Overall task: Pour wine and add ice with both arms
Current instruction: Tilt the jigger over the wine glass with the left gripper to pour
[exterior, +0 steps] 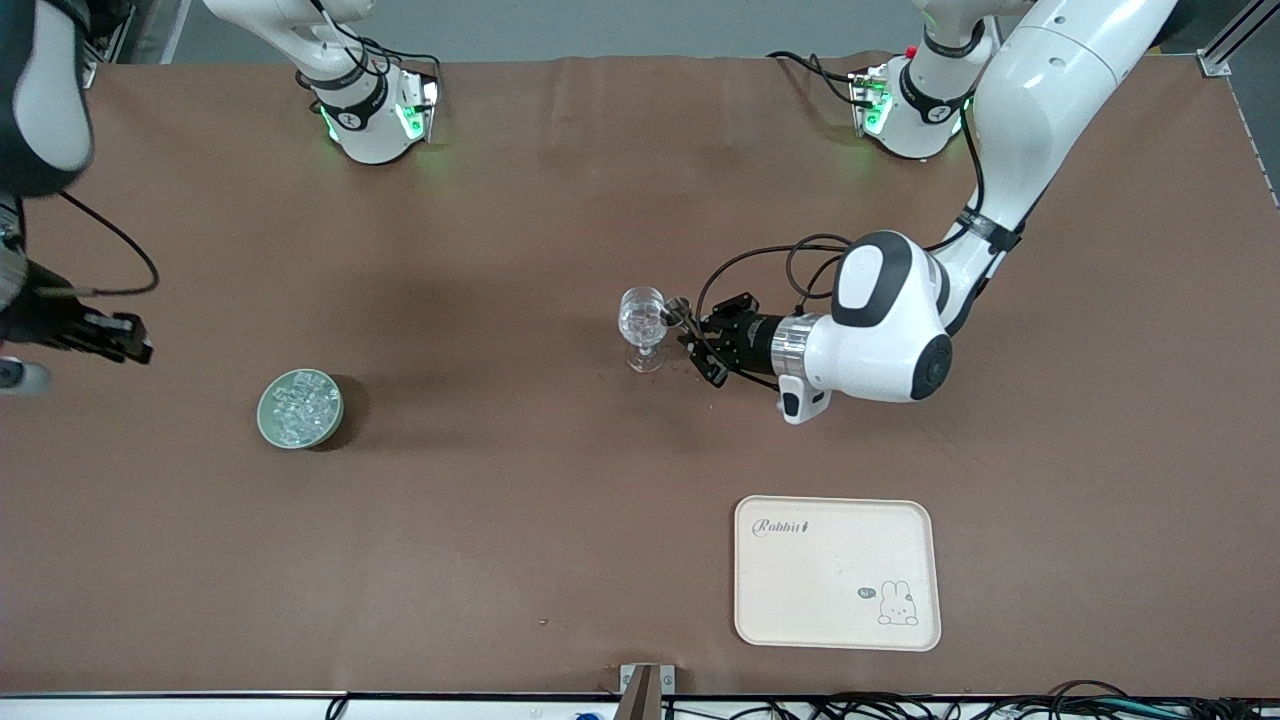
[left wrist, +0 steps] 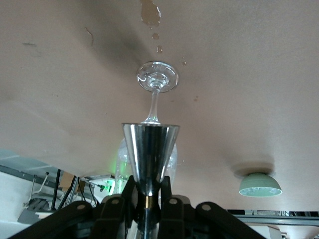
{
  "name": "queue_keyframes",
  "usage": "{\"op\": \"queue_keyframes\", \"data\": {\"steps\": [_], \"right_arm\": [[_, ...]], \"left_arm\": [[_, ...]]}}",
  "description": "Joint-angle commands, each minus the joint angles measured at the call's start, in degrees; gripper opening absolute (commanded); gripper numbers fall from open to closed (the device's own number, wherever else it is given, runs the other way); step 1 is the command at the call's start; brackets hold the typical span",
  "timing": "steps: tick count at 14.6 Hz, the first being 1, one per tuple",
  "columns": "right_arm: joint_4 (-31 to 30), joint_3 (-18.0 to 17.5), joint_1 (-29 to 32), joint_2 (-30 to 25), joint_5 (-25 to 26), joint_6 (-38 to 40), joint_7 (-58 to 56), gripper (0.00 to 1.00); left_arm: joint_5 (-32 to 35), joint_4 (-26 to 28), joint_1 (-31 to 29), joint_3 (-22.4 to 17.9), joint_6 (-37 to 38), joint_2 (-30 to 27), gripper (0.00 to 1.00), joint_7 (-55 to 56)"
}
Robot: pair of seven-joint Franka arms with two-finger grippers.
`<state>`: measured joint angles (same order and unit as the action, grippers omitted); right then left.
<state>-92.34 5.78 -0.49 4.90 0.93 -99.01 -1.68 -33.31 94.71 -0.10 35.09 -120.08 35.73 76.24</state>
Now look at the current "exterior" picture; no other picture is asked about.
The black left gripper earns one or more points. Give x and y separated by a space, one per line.
752 339

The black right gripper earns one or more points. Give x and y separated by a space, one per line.
48 322

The steel double jigger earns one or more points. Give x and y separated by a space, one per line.
680 308

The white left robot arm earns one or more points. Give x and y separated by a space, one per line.
1050 100

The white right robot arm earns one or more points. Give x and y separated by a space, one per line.
50 100

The clear stemmed wine glass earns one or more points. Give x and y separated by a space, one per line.
643 315

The clear ice cubes heap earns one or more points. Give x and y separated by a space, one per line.
300 408

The pale green round bowl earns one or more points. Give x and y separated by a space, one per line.
268 428

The cream rabbit print tray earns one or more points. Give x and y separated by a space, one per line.
820 560

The brown table cover mat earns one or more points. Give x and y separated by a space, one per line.
500 520

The aluminium frame profile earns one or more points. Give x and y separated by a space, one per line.
1215 62
110 45

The grey metal camera mount bracket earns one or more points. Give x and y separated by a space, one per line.
646 680

